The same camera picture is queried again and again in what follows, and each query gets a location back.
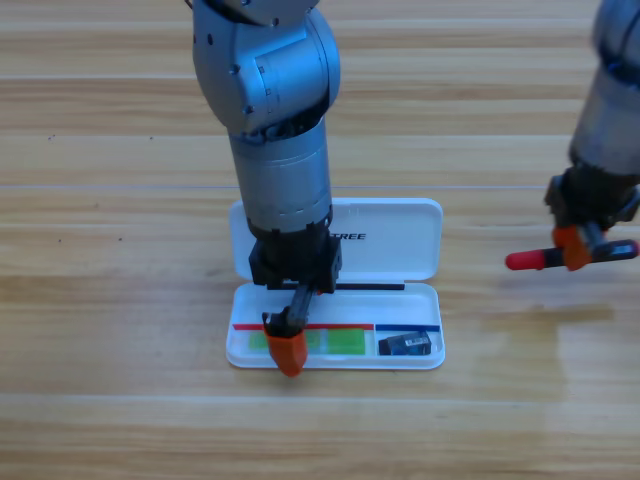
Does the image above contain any white plastic pencil case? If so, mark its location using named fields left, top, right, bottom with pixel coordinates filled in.
left=225, top=197, right=446, bottom=371

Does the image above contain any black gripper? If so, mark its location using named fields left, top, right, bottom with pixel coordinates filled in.
left=543, top=162, right=640, bottom=273
left=248, top=219, right=345, bottom=378

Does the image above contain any red and black marker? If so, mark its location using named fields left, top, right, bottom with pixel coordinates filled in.
left=504, top=239, right=640, bottom=272

